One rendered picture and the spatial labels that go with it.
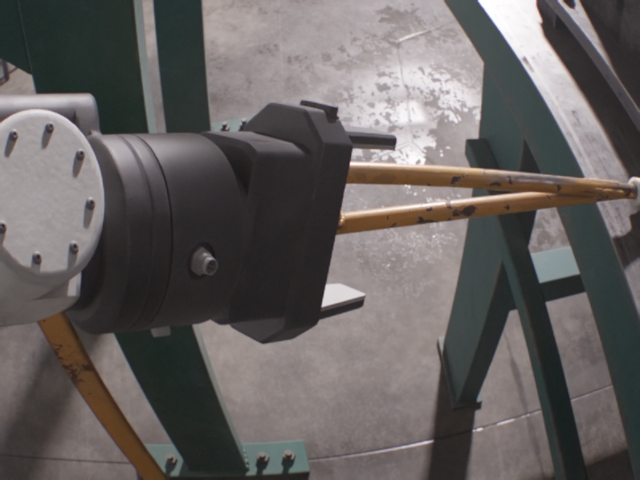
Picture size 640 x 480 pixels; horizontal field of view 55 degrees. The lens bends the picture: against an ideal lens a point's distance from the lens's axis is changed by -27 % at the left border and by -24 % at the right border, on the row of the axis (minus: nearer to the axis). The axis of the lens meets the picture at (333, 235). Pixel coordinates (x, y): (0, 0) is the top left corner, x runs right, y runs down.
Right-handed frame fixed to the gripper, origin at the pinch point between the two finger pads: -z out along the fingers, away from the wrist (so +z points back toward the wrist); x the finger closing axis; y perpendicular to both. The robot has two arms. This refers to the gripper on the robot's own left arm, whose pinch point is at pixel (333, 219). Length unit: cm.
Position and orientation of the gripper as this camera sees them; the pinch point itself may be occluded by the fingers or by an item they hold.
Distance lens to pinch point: 43.5
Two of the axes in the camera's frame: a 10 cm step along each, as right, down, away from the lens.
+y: -7.5, -2.8, 5.9
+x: 1.9, -9.6, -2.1
